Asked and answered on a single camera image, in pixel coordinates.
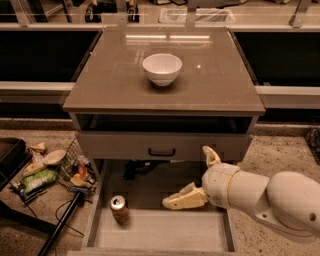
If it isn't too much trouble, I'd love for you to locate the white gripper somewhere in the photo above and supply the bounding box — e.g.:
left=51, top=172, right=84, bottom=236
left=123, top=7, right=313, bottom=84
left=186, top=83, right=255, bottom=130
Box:
left=162, top=146, right=240, bottom=210

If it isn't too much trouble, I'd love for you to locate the orange soda can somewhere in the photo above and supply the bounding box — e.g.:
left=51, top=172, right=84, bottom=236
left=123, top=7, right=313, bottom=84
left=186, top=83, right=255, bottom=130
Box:
left=110, top=195, right=129, bottom=224

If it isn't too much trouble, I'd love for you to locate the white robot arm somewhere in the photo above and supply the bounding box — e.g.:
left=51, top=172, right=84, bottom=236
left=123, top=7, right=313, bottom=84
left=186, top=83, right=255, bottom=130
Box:
left=162, top=146, right=320, bottom=243

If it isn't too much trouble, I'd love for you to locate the grey open lower drawer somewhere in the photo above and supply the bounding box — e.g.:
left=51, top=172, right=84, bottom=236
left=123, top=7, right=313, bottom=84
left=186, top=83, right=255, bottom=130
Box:
left=67, top=160, right=240, bottom=256

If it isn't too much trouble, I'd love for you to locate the grey drawer cabinet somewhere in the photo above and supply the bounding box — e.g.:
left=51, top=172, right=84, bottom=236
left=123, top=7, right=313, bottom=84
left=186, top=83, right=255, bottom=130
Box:
left=62, top=26, right=266, bottom=188

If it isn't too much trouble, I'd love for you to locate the grey closed upper drawer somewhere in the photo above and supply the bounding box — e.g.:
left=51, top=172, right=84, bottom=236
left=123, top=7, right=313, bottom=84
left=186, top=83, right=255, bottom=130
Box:
left=76, top=131, right=253, bottom=162

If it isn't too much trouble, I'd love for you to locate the black object under cabinet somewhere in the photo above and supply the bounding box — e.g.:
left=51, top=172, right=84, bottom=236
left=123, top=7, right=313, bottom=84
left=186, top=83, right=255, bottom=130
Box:
left=123, top=160, right=165, bottom=180

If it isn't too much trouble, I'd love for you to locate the white ceramic bowl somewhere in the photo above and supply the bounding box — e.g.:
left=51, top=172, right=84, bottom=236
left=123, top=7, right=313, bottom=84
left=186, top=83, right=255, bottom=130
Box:
left=142, top=53, right=182, bottom=86

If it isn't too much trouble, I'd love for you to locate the black pole on floor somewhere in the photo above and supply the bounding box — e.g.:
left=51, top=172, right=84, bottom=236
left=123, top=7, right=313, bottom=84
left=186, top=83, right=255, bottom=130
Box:
left=37, top=192, right=83, bottom=256

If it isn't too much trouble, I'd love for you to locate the small white bowl on floor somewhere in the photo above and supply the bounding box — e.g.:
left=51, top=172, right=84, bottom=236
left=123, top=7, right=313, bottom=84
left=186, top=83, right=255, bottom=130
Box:
left=42, top=150, right=66, bottom=165

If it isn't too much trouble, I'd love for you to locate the green snack bag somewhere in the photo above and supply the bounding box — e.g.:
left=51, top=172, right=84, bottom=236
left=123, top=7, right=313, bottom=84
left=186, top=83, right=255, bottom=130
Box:
left=22, top=168, right=57, bottom=193

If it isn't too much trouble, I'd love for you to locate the clear plastic tray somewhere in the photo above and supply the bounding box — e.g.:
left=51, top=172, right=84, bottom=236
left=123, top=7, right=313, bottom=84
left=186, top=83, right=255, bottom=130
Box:
left=158, top=8, right=235, bottom=24

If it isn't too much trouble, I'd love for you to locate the black bin at left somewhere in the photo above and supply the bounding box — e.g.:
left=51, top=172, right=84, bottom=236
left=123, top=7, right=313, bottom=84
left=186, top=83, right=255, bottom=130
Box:
left=0, top=138, right=31, bottom=191

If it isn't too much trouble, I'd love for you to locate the black drawer handle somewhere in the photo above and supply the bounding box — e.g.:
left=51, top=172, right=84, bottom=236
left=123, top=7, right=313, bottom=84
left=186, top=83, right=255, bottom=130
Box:
left=148, top=148, right=176, bottom=157

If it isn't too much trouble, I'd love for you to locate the black wire basket right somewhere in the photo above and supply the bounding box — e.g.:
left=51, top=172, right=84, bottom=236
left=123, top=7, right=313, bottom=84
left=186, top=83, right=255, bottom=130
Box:
left=305, top=127, right=320, bottom=165

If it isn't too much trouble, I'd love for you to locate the wire mesh basket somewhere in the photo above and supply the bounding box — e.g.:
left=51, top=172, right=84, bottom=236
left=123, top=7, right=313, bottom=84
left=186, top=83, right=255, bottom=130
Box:
left=58, top=139, right=96, bottom=196

